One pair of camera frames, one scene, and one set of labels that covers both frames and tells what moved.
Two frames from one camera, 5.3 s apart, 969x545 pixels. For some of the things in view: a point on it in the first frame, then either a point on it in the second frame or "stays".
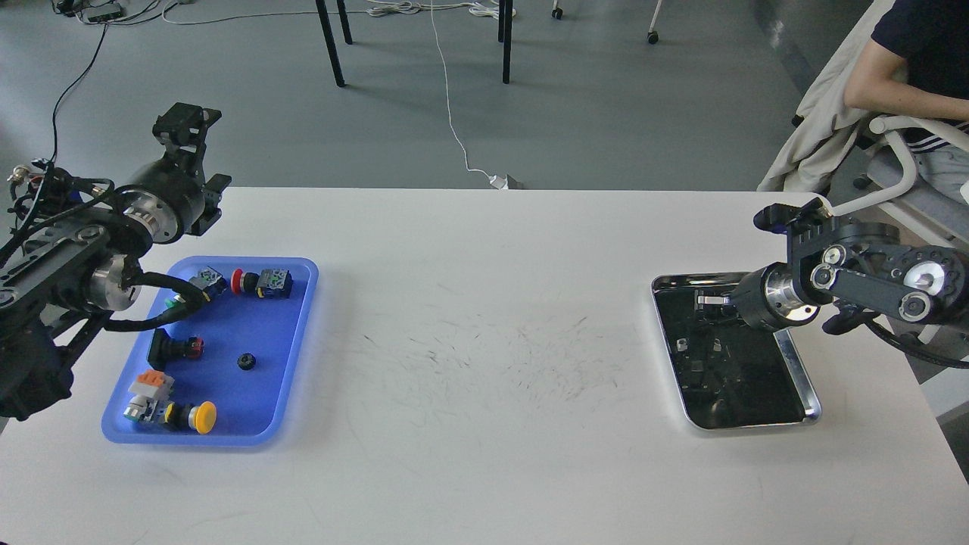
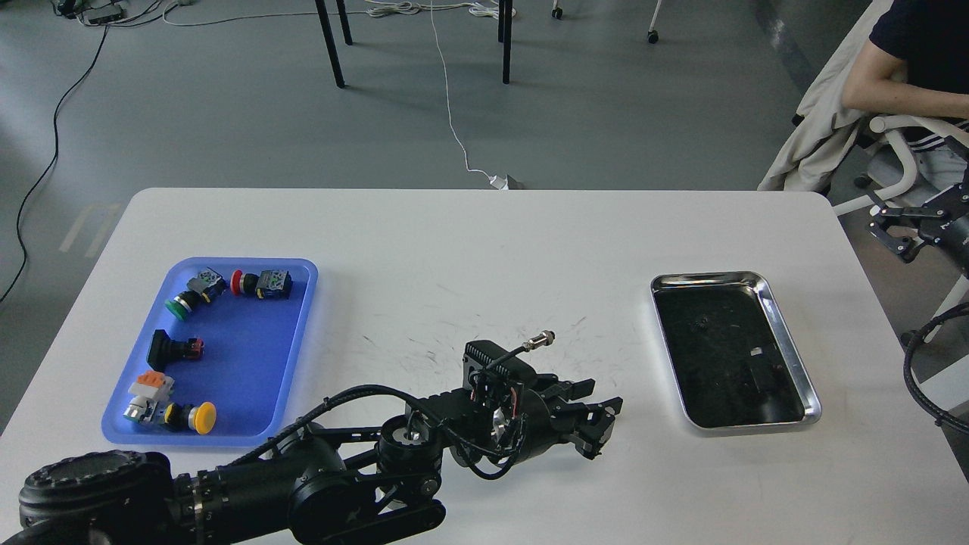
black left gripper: [171, 201] → [506, 418]
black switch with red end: [163, 347] stays
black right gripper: [771, 299] → [898, 228]
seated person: [917, 63] stays
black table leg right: [505, 23] stays
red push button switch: [270, 283] stays
